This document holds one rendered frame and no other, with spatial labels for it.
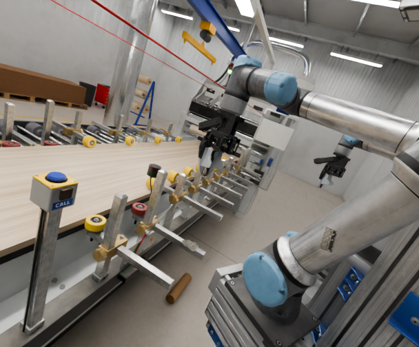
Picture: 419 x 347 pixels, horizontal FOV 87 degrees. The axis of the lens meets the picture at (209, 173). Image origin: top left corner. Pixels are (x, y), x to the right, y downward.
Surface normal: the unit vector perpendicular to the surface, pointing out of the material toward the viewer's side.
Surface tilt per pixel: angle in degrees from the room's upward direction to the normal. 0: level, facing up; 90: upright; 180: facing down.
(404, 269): 90
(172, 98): 90
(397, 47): 90
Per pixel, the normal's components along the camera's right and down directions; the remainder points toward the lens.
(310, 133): -0.40, 0.14
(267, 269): -0.76, 0.04
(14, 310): 0.34, -0.90
